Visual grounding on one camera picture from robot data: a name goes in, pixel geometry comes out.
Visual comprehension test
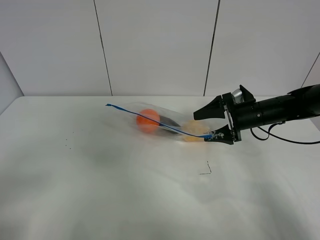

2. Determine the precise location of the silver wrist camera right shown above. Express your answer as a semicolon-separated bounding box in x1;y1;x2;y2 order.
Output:
231;88;244;104

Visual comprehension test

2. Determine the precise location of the dark purple toy eggplant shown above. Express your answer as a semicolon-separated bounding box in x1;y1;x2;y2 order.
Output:
159;115;180;135

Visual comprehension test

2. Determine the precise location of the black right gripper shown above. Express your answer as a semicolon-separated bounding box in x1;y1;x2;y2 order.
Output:
193;84;256;145

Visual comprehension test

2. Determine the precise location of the clear zip bag blue seal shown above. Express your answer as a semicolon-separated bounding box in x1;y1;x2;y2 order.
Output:
105;102;214;142

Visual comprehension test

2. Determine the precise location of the orange toy fruit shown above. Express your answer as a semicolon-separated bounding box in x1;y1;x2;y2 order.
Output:
136;108;160;134

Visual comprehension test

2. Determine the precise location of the yellow toy lemon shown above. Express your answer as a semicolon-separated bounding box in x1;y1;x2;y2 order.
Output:
182;120;210;142

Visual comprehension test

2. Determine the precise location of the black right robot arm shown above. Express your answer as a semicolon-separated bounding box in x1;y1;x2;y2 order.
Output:
193;84;320;145

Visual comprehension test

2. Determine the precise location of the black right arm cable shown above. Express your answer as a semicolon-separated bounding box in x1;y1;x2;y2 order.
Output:
250;121;320;145

